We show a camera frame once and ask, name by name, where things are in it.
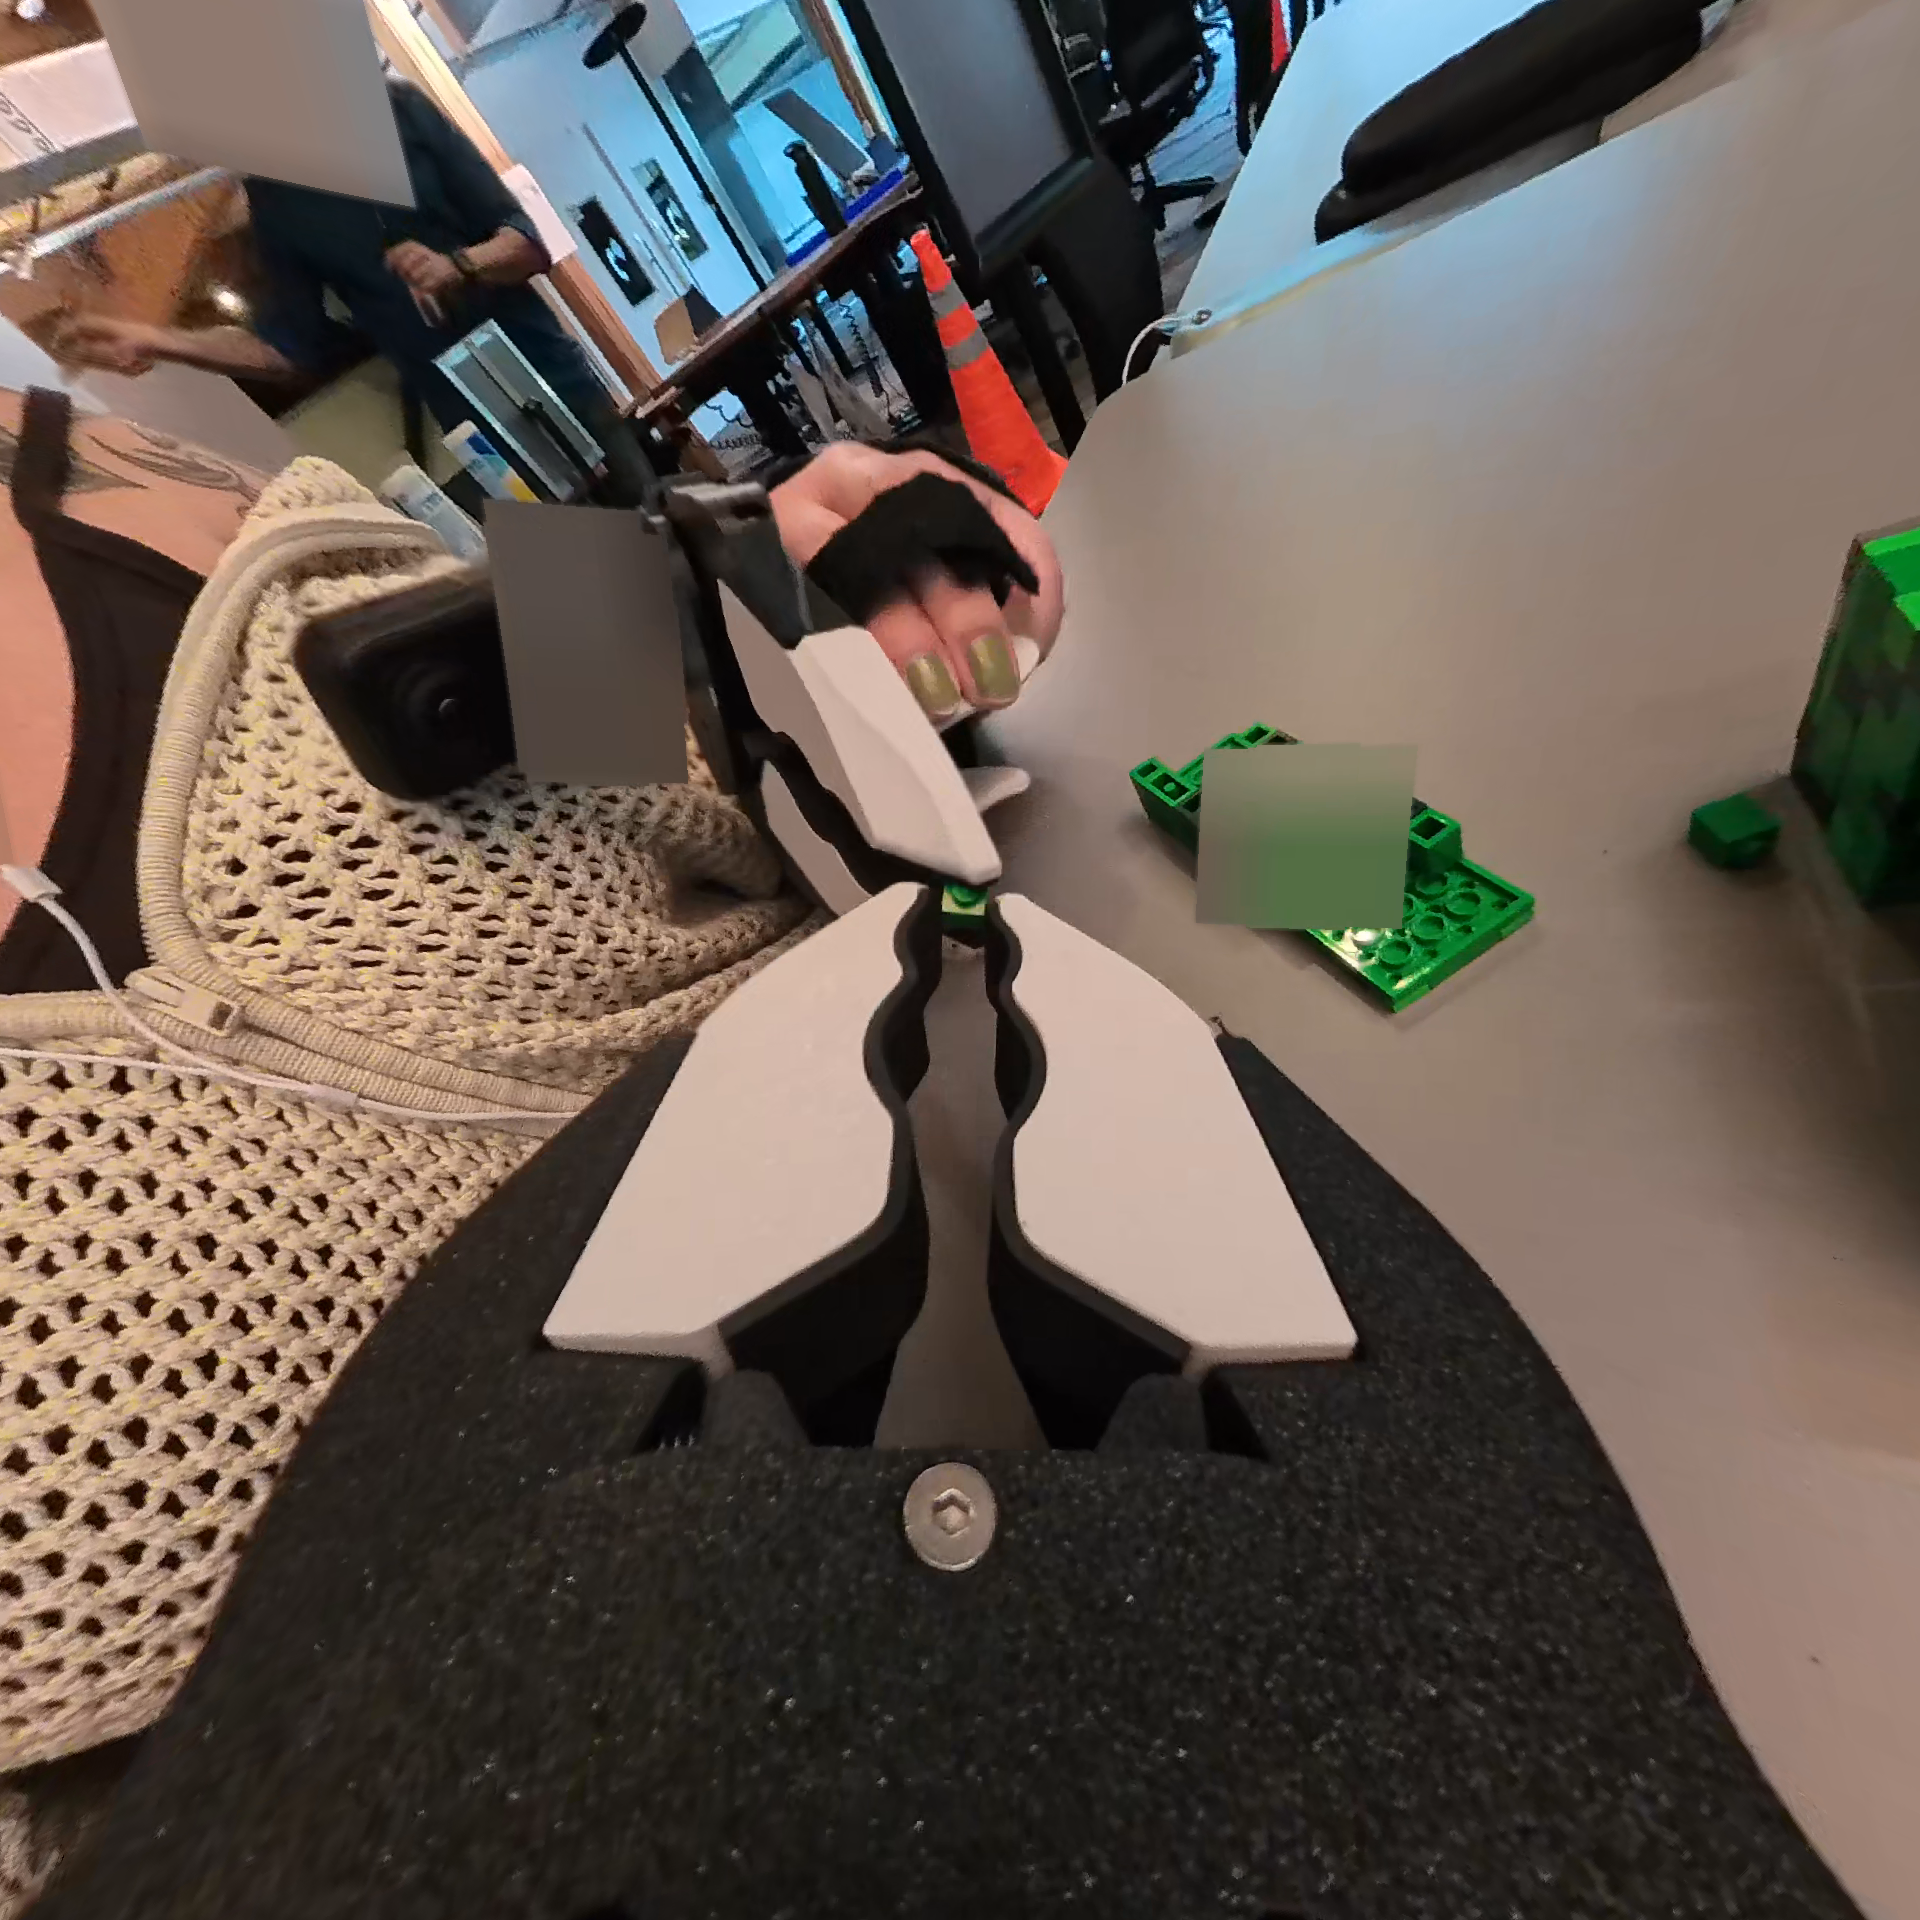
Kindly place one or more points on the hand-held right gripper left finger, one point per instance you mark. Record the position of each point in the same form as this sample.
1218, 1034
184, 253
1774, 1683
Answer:
751, 1170

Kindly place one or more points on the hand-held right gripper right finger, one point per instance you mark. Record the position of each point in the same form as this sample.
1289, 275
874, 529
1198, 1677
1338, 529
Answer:
1170, 1170

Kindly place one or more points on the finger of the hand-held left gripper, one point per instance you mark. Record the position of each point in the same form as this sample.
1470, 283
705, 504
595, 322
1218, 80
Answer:
886, 751
825, 856

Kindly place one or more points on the green lego baseplate assembly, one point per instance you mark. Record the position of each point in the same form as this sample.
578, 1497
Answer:
1455, 930

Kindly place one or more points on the green lego creeper figure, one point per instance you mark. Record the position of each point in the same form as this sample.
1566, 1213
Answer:
1867, 721

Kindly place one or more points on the person's left hand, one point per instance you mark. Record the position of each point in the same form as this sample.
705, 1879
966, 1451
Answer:
832, 504

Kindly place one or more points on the white lotion bottle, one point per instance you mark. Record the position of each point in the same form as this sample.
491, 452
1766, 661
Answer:
474, 458

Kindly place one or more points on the person's torso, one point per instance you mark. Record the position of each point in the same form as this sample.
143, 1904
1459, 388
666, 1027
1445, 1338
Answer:
61, 674

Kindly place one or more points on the orange traffic cone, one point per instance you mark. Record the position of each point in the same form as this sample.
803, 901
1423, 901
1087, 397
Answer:
984, 388

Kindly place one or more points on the wooden table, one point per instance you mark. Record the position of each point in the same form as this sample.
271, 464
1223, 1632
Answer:
779, 276

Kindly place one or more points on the cream knit sweater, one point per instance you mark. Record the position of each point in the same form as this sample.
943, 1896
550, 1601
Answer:
225, 1275

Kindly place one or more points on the black floor lamp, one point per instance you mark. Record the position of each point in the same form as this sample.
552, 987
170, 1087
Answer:
613, 36

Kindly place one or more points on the black office chair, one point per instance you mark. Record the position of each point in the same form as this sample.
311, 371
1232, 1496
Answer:
1155, 89

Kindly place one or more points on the black padded rest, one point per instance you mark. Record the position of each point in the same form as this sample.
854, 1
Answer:
1499, 105

